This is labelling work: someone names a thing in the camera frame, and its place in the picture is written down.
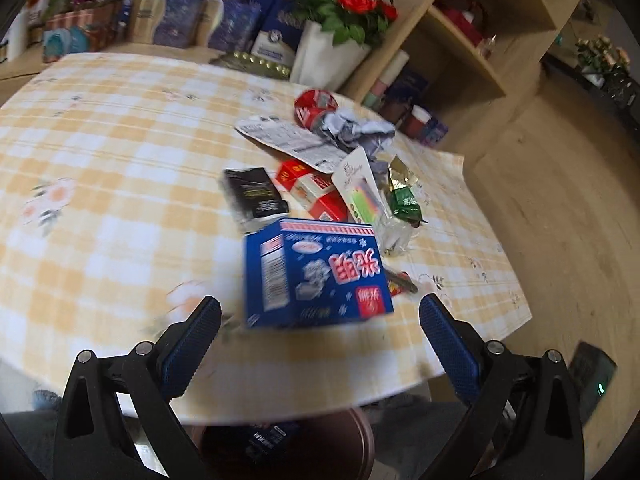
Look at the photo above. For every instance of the white paper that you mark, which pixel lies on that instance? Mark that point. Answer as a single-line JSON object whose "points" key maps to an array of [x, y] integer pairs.
{"points": [[350, 127]]}

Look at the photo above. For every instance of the teal round tin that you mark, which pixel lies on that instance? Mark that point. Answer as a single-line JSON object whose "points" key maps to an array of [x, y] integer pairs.
{"points": [[72, 45]]}

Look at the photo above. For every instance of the crushed red soda can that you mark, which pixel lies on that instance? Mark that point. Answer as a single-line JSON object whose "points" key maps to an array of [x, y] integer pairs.
{"points": [[312, 107]]}

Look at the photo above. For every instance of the white card with colourful items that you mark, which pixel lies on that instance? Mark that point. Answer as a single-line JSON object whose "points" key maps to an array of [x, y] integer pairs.
{"points": [[357, 180]]}

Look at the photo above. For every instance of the red cup with white rim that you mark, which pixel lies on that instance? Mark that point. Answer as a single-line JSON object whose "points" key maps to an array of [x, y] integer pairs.
{"points": [[415, 122]]}

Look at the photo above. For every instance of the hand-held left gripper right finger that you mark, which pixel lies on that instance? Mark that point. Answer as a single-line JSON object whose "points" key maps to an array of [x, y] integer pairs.
{"points": [[447, 345]]}

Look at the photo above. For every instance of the stack of pastel cups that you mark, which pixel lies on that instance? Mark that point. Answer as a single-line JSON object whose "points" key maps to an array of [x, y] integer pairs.
{"points": [[395, 67]]}

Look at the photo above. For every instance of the green foil packet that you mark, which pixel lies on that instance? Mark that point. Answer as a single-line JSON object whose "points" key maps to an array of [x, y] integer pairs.
{"points": [[405, 200]]}

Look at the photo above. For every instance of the dark blue book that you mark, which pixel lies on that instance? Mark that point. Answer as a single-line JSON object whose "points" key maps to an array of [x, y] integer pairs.
{"points": [[412, 85]]}

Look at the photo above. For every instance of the wooden sideboard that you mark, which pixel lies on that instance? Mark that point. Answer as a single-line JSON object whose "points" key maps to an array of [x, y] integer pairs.
{"points": [[20, 67]]}

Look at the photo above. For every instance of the red bag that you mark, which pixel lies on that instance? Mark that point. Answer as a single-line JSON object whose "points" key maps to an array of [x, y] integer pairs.
{"points": [[465, 25]]}

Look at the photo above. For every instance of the black packet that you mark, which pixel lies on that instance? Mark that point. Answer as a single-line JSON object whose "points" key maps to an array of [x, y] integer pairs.
{"points": [[255, 197]]}

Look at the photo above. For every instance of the white flower bouquet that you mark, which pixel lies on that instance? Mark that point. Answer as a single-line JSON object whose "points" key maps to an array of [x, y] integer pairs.
{"points": [[600, 57]]}

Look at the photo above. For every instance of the small red wrapper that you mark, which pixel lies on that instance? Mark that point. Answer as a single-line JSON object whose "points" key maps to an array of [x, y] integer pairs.
{"points": [[400, 282]]}

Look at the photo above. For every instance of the dark red cup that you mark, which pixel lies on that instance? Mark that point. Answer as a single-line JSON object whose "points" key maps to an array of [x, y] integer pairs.
{"points": [[395, 110]]}

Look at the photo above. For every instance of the potted plant in white pot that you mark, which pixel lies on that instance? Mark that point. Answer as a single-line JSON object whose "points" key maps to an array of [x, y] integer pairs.
{"points": [[325, 55]]}

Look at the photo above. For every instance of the white printed backing card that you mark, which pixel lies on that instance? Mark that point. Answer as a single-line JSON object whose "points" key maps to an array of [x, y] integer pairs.
{"points": [[285, 137]]}

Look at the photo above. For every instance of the person's right leg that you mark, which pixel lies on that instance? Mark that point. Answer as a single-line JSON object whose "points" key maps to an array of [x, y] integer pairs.
{"points": [[440, 420]]}

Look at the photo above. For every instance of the small blue box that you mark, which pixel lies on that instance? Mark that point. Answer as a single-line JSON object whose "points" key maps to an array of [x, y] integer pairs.
{"points": [[435, 132]]}

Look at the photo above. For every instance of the wooden shelf unit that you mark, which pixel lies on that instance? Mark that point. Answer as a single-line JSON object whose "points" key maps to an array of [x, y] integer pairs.
{"points": [[465, 60]]}

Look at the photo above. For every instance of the orange patterned planter basket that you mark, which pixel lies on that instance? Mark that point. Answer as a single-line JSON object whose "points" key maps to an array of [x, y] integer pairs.
{"points": [[85, 17]]}

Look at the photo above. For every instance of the blue carton box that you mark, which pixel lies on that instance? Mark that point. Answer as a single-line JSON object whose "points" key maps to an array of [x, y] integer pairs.
{"points": [[320, 275]]}

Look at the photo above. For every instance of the dark blue packet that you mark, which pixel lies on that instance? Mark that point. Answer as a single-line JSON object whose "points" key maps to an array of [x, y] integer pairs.
{"points": [[270, 442]]}

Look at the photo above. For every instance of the person's leg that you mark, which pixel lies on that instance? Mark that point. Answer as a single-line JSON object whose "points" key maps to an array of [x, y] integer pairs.
{"points": [[440, 420], [45, 400]]}

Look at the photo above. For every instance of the red cigarette box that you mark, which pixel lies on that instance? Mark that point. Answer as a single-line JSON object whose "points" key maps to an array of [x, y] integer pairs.
{"points": [[322, 200], [292, 172]]}

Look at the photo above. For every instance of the clear plastic packaging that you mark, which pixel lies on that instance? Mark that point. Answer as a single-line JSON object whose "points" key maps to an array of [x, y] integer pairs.
{"points": [[395, 235]]}

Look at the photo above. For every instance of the person's left leg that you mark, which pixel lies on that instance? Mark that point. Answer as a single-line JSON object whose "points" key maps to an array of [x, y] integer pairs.
{"points": [[45, 400]]}

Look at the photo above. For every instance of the black stand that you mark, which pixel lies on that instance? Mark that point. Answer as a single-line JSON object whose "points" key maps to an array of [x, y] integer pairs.
{"points": [[625, 100]]}

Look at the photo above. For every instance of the brown plastic trash bin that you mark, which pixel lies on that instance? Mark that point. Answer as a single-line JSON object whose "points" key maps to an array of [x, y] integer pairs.
{"points": [[350, 440]]}

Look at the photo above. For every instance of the stack of blue gift boxes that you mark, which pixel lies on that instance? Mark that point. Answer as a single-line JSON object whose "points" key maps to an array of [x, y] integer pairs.
{"points": [[175, 20]]}

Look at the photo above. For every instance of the gold metal tray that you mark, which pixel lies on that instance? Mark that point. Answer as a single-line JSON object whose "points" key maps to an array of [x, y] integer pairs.
{"points": [[250, 62]]}

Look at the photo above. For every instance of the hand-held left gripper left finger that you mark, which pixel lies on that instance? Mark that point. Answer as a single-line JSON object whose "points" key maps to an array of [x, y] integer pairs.
{"points": [[192, 340]]}

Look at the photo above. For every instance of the yellow checked floral tablecloth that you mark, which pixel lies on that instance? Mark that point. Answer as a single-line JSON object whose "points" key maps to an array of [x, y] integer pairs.
{"points": [[125, 160]]}

